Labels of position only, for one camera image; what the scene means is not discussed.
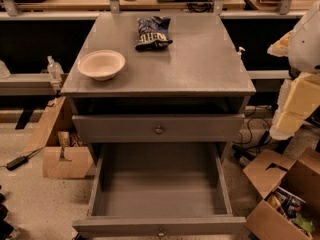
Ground clear plastic bottle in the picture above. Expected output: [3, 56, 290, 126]
[47, 56, 64, 81]

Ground closed grey top drawer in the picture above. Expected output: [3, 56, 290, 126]
[72, 114, 244, 144]

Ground cardboard box on left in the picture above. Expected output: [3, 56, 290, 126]
[24, 97, 94, 179]

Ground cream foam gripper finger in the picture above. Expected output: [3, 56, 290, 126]
[267, 31, 293, 57]
[269, 73, 320, 140]

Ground open grey middle drawer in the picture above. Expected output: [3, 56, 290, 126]
[73, 143, 245, 238]

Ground black cables on floor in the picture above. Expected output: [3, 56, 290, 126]
[232, 105, 281, 162]

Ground cardboard box on right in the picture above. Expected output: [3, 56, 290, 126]
[244, 148, 320, 240]

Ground blue chip bag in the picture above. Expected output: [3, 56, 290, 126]
[135, 16, 173, 51]

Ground small white pump bottle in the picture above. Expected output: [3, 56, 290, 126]
[237, 46, 246, 59]

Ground black power adapter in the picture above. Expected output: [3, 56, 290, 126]
[6, 156, 28, 171]

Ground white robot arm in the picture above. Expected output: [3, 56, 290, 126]
[267, 1, 320, 140]

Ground cardboard box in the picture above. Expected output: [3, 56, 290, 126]
[24, 97, 94, 179]
[244, 148, 320, 240]

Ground white paper bowl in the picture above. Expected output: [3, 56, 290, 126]
[78, 50, 126, 81]

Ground grey wooden drawer cabinet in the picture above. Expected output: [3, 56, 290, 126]
[62, 12, 255, 158]

